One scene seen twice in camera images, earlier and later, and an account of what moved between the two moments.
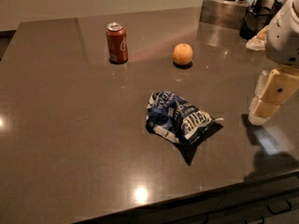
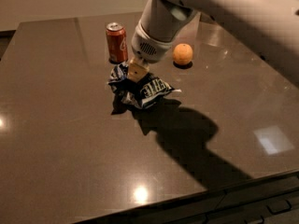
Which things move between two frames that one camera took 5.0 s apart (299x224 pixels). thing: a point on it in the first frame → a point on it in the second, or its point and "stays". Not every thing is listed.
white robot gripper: x=284 y=42 → x=149 y=48
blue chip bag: x=172 y=118 → x=130 y=93
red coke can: x=117 y=43 stays
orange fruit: x=182 y=54 stays
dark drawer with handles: x=273 y=200 stays
